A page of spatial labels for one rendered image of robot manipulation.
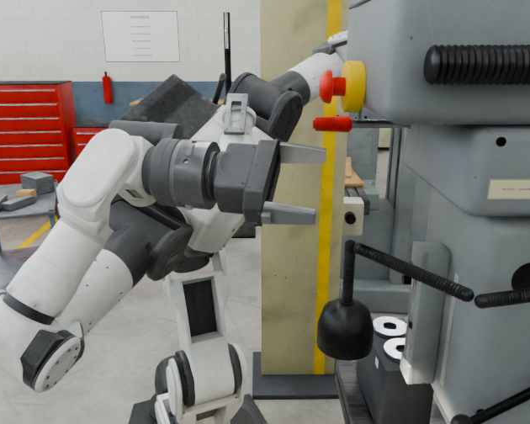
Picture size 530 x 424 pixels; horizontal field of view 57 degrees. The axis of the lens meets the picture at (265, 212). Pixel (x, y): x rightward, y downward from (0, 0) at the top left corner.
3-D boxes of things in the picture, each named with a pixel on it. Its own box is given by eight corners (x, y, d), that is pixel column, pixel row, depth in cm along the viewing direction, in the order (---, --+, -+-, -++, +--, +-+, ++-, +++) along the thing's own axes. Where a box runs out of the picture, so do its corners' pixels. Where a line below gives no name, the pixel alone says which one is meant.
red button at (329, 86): (320, 105, 57) (322, 70, 56) (316, 102, 61) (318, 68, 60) (348, 105, 57) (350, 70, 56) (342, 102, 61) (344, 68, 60)
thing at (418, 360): (406, 384, 70) (421, 251, 64) (399, 368, 74) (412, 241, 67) (434, 384, 70) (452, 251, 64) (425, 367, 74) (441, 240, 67)
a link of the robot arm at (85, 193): (141, 139, 59) (76, 231, 56) (166, 168, 67) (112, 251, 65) (102, 118, 61) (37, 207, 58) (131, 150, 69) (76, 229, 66)
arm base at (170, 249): (79, 257, 87) (85, 210, 80) (124, 221, 97) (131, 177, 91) (149, 299, 85) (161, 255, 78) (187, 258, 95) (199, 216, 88)
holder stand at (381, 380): (378, 437, 114) (385, 365, 108) (355, 377, 135) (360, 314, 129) (428, 434, 115) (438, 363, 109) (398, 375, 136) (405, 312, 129)
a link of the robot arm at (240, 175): (258, 192, 53) (157, 183, 56) (266, 244, 61) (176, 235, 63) (278, 119, 61) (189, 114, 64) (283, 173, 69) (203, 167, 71)
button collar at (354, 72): (347, 114, 57) (350, 61, 55) (339, 108, 62) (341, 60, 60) (364, 114, 57) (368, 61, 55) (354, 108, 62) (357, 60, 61)
